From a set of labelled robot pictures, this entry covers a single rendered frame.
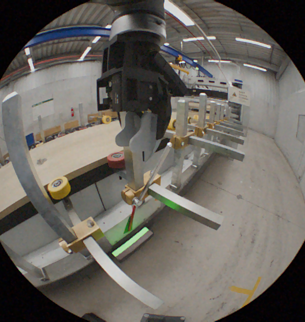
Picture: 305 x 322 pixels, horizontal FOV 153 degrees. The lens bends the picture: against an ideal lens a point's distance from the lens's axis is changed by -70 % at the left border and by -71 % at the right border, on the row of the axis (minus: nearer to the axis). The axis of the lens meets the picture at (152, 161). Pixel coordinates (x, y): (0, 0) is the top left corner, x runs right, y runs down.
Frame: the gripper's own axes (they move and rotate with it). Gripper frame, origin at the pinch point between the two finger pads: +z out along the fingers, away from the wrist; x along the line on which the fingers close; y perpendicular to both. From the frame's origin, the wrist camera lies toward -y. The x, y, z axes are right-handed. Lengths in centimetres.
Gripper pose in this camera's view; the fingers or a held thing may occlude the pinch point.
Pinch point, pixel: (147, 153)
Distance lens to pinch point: 22.8
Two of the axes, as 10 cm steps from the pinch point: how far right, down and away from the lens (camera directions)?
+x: 7.5, 3.1, -5.8
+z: 0.0, 8.8, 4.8
